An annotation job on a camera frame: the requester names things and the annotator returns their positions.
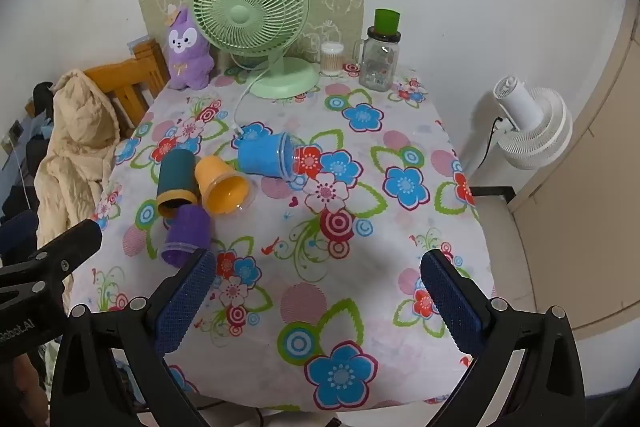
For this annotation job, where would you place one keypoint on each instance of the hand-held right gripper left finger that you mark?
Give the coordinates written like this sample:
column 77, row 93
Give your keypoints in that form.
column 184, row 304

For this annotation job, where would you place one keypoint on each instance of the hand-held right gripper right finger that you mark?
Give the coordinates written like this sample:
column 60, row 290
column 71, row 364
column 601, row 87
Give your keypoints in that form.
column 452, row 304

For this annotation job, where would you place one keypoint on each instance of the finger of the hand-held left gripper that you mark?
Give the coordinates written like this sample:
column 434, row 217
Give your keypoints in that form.
column 70, row 247

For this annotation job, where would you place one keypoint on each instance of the purple cup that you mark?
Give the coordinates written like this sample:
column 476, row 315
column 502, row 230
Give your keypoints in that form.
column 187, row 227

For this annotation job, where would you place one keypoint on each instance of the dark teal cup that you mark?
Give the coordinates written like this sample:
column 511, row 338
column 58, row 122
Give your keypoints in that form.
column 175, row 177

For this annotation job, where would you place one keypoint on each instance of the orange cup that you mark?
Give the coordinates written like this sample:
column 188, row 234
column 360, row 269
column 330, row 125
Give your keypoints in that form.
column 215, row 177

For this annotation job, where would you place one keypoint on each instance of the blue cup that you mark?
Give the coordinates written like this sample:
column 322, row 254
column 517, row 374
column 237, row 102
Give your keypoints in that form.
column 262, row 154

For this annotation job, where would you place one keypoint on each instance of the dark clothes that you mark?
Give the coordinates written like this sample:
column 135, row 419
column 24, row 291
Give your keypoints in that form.
column 20, row 227

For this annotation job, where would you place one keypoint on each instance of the beige padded jacket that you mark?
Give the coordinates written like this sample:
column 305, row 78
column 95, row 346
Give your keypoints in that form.
column 75, row 147

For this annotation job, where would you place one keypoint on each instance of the floral tablecloth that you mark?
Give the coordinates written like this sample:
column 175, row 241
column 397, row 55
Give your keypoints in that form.
column 350, row 267

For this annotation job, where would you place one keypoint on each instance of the wooden chair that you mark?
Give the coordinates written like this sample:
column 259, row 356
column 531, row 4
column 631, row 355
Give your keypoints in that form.
column 130, row 77

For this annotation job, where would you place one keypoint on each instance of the white circulator fan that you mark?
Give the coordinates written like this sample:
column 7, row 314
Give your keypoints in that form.
column 530, row 117

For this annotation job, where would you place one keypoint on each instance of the purple plush toy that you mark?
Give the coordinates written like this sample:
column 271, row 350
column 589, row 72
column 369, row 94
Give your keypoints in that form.
column 187, row 57

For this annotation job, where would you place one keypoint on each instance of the glass jar with green cap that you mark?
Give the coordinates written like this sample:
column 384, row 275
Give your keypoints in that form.
column 378, row 62

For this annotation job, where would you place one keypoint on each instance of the clear cotton swab container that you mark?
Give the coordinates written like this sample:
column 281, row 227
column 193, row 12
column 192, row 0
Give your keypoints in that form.
column 331, row 62

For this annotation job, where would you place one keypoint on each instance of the green desk fan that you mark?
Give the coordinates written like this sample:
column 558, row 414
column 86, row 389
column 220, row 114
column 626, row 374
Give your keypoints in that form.
column 240, row 14

